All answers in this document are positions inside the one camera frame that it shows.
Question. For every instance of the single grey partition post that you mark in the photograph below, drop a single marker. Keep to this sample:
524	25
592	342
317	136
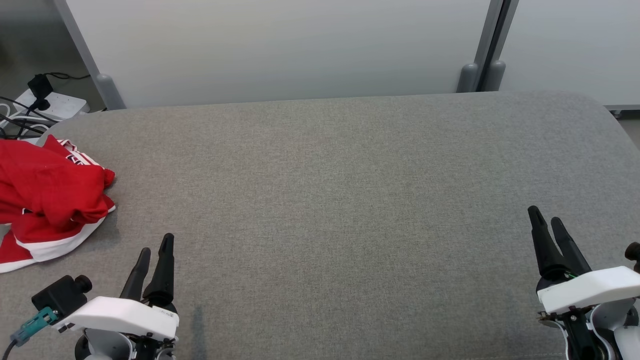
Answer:
102	82

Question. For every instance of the narrow white partition panel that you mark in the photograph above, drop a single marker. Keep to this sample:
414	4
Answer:
575	50

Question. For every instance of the black plug adapter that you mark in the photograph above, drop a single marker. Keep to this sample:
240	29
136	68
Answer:
40	87

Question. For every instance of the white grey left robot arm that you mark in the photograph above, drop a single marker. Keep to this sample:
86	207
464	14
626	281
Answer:
102	345

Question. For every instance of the red jersey number 23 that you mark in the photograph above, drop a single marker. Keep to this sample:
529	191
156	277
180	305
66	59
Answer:
45	180

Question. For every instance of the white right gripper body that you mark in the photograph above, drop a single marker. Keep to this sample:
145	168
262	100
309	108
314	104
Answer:
590	290

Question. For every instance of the double grey partition post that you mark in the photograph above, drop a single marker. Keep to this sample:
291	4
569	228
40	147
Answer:
482	75

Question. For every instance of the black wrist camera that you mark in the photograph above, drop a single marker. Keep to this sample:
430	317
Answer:
634	252
60	296

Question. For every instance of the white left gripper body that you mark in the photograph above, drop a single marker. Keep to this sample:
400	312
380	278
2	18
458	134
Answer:
125	315

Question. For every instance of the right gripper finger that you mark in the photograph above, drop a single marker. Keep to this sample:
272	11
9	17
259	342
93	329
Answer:
570	250
545	250

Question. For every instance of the white power strip with adapter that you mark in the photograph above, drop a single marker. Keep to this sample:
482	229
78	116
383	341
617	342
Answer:
65	104

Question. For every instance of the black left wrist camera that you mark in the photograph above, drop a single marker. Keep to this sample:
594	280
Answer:
60	296

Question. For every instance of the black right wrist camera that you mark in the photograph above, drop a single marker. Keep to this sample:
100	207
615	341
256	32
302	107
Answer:
634	252

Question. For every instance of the wide white partition panel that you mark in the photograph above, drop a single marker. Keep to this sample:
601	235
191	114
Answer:
280	50

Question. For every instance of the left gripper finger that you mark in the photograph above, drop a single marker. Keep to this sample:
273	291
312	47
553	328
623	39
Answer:
164	280
136	280

